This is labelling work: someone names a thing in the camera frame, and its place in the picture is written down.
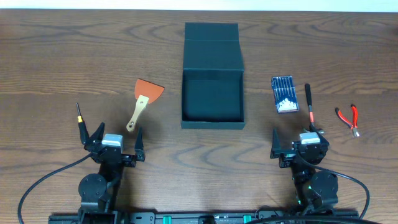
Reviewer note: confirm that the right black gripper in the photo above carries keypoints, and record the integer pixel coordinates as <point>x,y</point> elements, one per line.
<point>290,155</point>

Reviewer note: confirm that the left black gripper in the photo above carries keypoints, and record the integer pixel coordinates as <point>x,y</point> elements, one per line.
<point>128,157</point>

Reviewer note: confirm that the blue precision screwdriver set case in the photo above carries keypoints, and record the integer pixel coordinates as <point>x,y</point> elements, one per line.
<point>284,94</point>

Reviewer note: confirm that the black red small hammer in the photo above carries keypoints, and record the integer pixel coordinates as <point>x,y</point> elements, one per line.
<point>309,104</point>

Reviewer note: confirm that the orange scraper with tan handle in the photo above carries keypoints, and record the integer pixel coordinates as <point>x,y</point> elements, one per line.
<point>145,93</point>

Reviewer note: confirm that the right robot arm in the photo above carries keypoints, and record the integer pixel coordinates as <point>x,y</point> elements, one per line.
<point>316,191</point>

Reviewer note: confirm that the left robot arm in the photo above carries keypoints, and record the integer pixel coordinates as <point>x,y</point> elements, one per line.
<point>99,191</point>

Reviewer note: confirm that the black yellow screwdriver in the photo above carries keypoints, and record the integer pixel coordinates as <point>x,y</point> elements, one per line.
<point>84,137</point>

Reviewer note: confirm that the dark green open box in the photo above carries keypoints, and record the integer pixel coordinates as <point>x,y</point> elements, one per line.
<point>212,78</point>

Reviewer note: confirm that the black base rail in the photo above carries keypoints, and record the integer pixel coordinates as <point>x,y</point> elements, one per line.
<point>164,218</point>

